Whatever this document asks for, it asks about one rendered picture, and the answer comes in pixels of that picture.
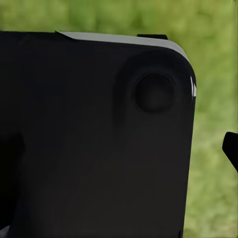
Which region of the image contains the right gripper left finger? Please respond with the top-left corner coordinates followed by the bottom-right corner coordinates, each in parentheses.
top-left (0, 132), bottom-right (26, 191)

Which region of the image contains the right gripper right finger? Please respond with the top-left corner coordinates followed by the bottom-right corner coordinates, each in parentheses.
top-left (222, 131), bottom-right (238, 172)

